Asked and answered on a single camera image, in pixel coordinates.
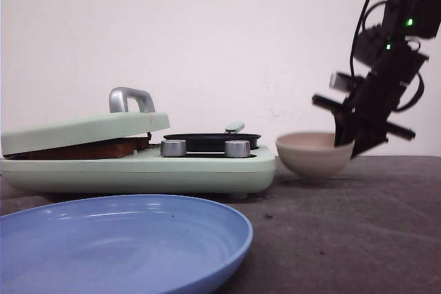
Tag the blue plastic plate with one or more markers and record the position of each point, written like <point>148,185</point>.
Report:
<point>123,244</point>

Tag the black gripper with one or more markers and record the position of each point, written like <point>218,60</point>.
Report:
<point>363,116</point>

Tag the silver left control knob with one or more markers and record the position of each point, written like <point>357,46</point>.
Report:
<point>173,148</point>

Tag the breakfast maker hinged lid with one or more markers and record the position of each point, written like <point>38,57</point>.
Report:
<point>132,112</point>

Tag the silver right control knob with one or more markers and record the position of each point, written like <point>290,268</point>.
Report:
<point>237,149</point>

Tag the black frying pan green handle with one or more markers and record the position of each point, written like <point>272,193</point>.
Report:
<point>215,142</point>

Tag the cream ribbed bowl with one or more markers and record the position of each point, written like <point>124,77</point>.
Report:
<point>313,154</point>

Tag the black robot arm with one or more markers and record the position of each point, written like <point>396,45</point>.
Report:
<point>381,41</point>

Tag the silver control knob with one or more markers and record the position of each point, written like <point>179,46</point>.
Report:
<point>237,149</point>
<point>173,148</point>

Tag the mint green breakfast maker base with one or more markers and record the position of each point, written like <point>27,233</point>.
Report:
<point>145,172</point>

